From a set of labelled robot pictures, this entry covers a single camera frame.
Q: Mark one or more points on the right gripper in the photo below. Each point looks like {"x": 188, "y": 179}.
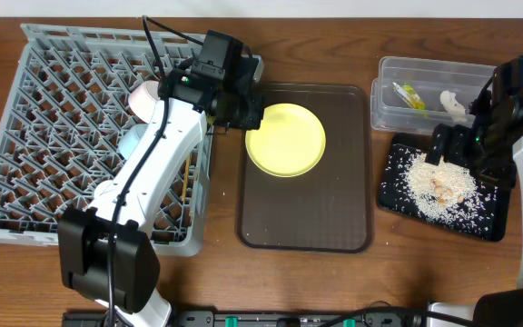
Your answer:
{"x": 457, "y": 136}

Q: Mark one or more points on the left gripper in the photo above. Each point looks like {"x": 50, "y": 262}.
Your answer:
{"x": 254, "y": 105}

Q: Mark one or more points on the rice leftovers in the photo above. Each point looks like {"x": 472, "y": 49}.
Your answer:
{"x": 443, "y": 194}

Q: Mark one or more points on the white tissue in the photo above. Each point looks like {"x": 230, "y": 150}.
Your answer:
{"x": 456, "y": 110}

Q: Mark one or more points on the yellow plate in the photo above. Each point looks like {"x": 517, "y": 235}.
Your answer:
{"x": 290, "y": 141}

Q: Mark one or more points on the wooden chopstick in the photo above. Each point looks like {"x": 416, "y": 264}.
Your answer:
{"x": 187, "y": 166}

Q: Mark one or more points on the white bowl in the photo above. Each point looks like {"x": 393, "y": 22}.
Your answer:
{"x": 143, "y": 99}

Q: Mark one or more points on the green snack wrapper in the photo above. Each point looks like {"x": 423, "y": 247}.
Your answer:
{"x": 409, "y": 96}

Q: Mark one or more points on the light blue bowl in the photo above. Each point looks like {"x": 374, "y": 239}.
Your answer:
{"x": 130, "y": 140}

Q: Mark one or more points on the white paper cup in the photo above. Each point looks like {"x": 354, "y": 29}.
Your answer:
{"x": 101, "y": 187}

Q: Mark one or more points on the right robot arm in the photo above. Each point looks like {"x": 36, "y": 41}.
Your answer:
{"x": 501, "y": 308}

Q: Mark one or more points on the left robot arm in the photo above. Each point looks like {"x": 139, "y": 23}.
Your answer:
{"x": 105, "y": 250}

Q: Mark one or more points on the grey dishwasher rack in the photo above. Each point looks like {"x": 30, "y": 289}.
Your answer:
{"x": 64, "y": 116}

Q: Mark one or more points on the black tray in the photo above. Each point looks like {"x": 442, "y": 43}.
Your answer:
{"x": 492, "y": 231}

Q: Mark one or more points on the clear plastic bin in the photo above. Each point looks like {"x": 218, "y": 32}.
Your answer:
{"x": 429, "y": 78}

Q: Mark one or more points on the dark brown serving tray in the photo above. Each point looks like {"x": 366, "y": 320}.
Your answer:
{"x": 329, "y": 208}

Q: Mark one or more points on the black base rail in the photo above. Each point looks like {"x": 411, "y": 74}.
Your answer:
{"x": 236, "y": 319}

